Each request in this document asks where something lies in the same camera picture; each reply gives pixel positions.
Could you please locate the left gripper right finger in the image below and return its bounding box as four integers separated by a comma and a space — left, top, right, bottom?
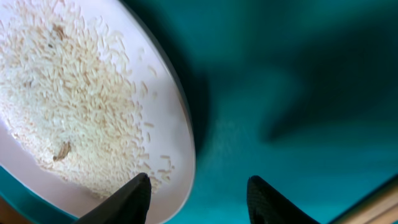
246, 175, 319, 224

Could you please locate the teal plastic tray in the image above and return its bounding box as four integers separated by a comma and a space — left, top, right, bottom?
0, 0, 398, 224

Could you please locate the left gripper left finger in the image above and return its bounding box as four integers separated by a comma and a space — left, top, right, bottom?
74, 173, 152, 224

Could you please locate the white plate with rice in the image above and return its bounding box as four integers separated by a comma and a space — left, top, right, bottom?
1, 0, 196, 223

